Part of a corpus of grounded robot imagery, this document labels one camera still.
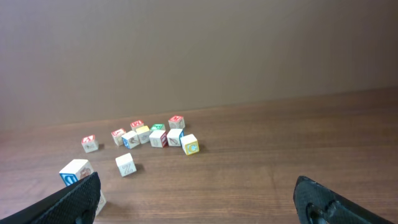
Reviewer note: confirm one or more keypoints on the yellow top block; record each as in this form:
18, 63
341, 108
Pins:
143, 134

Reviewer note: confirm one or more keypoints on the red letter M block left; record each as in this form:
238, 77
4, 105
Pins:
136, 124

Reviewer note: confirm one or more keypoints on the red letter m block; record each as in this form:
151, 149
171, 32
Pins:
136, 124
177, 122

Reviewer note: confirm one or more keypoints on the plain globe picture block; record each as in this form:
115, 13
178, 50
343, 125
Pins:
190, 144

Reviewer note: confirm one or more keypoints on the green top picture block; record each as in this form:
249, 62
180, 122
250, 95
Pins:
157, 126

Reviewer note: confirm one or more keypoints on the green edge fish block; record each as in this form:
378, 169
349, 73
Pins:
125, 164

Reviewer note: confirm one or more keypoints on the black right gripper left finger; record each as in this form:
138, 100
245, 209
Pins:
76, 203

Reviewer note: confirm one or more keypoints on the red letter block near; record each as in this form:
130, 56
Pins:
117, 136

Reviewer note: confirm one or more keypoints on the red letter A block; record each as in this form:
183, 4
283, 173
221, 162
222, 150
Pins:
90, 143

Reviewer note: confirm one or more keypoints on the red letter M block right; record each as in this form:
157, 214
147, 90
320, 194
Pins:
177, 122

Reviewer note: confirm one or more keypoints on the red letter I block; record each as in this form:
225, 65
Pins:
101, 203

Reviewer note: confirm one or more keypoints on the blue number 2 block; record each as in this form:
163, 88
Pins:
131, 139

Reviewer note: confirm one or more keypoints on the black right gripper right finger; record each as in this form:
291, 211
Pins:
317, 204

